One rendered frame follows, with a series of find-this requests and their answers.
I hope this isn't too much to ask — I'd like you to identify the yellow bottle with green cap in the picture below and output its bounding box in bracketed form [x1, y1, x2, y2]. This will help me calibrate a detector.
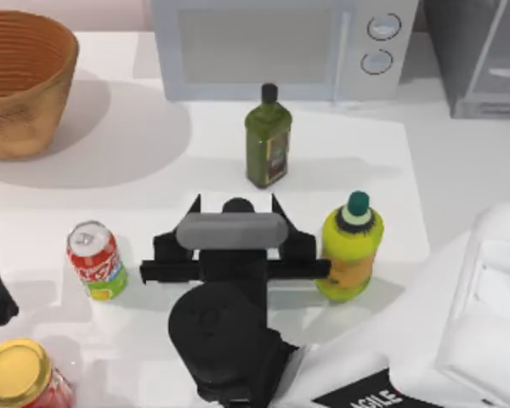
[314, 190, 386, 303]

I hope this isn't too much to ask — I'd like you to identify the red and white can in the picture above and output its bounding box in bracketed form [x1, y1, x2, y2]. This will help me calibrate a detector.
[65, 219, 129, 301]

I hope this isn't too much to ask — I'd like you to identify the dark green bottle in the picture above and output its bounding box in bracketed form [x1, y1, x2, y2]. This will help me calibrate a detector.
[244, 82, 292, 189]

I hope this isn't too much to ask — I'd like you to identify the red jar with yellow lid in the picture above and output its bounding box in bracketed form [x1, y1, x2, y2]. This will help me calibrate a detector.
[0, 338, 76, 408]

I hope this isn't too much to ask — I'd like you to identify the round microwave knob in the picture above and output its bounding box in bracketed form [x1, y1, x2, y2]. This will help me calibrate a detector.
[360, 48, 394, 77]
[366, 12, 403, 40]

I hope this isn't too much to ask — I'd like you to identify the brown woven basket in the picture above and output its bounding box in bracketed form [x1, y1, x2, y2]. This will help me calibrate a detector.
[0, 10, 80, 161]

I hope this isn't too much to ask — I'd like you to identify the pale microwave oven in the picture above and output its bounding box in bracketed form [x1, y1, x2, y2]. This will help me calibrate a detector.
[150, 0, 418, 107]

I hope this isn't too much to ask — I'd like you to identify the pale microwave door handle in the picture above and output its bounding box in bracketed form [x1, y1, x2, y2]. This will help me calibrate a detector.
[332, 10, 352, 105]

